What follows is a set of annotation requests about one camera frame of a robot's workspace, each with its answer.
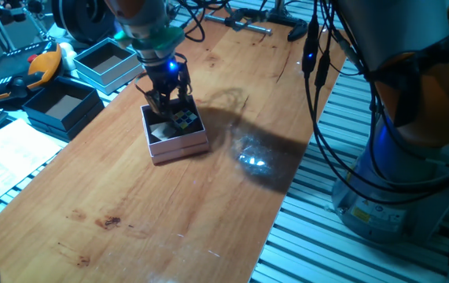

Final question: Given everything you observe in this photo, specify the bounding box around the large white paper sheet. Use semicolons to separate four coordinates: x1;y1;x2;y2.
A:
0;118;66;217

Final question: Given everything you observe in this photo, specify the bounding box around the orange wooden board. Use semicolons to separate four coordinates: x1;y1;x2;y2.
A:
0;3;347;283

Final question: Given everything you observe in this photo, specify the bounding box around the small Rubik's cube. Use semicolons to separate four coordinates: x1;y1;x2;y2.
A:
171;108;199;130

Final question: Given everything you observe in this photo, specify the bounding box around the plain beige cube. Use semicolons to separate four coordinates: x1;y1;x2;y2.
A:
149;121;178;142

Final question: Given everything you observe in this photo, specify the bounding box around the black filament spool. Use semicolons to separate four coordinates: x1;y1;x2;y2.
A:
50;0;117;44

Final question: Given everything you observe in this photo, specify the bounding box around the small white ball figure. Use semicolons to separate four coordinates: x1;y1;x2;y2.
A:
58;42;78;72

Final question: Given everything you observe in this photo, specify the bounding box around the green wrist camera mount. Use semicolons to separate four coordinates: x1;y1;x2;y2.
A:
112;25;186;51

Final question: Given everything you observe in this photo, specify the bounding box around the dark blue gift box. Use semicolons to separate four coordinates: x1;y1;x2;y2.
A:
22;76;105;142

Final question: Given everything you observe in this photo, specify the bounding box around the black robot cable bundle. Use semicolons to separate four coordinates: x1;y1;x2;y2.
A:
171;0;449;205

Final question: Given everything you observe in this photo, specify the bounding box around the black orange teach pendant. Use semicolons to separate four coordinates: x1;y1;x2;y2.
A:
0;40;64;105

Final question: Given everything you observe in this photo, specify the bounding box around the light grey-blue gift box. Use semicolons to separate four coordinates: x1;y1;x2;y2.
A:
73;37;145;96

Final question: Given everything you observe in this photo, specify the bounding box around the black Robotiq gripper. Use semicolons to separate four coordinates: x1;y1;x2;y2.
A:
141;53;193;121

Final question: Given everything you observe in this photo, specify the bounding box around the black C-clamp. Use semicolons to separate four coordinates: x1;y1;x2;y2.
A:
203;7;310;42

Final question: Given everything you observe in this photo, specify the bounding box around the pink square gift box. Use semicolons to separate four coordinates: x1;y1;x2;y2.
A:
140;95;211;165

